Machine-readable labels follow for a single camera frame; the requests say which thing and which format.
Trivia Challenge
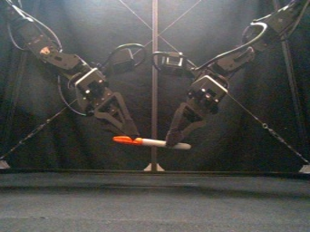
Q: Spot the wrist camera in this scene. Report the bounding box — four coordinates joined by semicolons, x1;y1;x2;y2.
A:
162;52;187;75
108;48;136;73

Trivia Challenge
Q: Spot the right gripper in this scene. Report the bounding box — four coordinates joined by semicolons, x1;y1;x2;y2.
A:
164;74;230;148

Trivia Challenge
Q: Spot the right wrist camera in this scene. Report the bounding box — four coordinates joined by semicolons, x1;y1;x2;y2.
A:
162;52;187;75

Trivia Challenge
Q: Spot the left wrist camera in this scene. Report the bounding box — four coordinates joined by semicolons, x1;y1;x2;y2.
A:
108;48;136;73

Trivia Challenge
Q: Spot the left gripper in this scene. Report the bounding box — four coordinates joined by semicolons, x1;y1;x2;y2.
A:
72;67;140;139

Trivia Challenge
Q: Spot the grey marker pen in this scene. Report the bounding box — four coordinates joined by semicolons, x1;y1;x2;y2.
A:
111;135;192;151

